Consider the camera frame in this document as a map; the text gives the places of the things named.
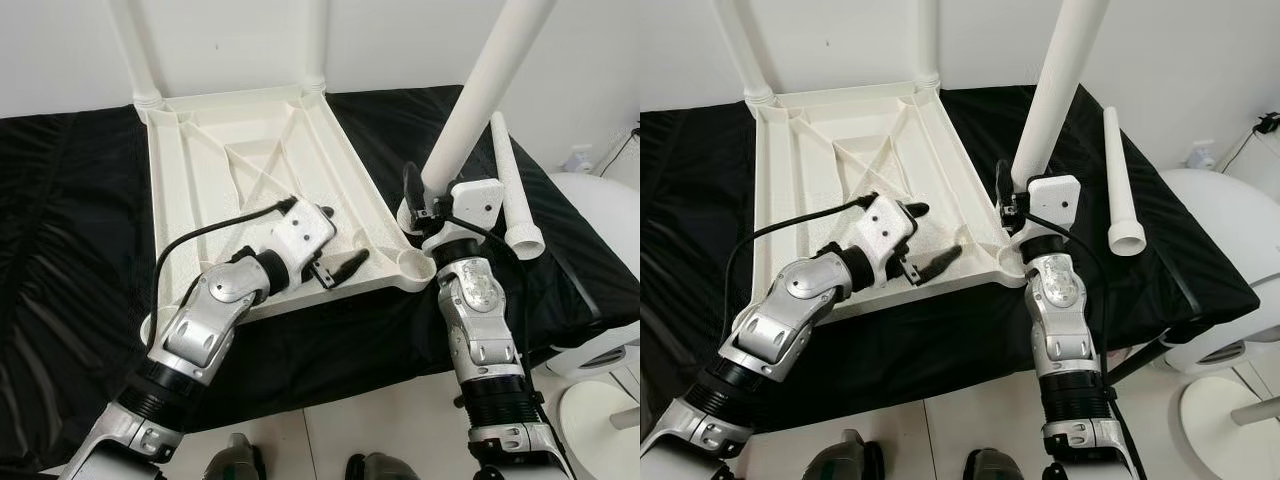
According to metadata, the white plastic table top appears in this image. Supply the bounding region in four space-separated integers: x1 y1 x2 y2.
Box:
745 80 1029 321
135 82 438 346

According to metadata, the black metal table bar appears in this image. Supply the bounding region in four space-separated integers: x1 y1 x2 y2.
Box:
1105 340 1171 386

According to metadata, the grey robot right leg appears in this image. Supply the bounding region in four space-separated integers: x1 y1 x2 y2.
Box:
965 448 1026 480
347 452 421 480

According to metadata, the black table cloth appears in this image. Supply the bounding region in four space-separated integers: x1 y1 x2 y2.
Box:
640 85 1261 431
0 88 641 471

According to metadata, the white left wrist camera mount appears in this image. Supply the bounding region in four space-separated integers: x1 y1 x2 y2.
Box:
270 200 338 291
858 195 916 286

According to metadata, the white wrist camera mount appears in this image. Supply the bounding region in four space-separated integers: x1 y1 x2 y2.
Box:
858 195 916 286
422 178 506 259
1010 175 1083 251
270 200 338 291

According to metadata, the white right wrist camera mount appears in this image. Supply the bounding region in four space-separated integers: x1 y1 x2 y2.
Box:
422 178 506 259
1010 175 1083 251

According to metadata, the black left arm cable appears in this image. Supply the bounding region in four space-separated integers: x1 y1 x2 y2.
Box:
150 198 299 351
722 193 879 331

